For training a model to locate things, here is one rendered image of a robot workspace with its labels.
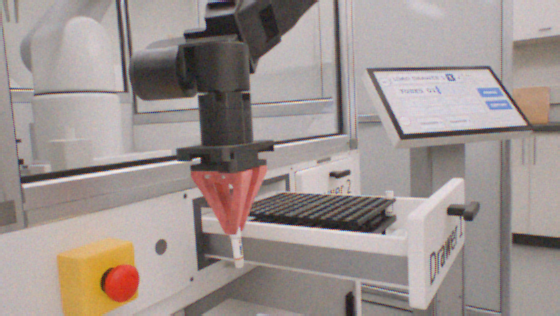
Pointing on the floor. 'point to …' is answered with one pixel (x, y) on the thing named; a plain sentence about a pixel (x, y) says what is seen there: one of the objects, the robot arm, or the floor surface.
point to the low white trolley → (246, 309)
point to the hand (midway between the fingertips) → (233, 225)
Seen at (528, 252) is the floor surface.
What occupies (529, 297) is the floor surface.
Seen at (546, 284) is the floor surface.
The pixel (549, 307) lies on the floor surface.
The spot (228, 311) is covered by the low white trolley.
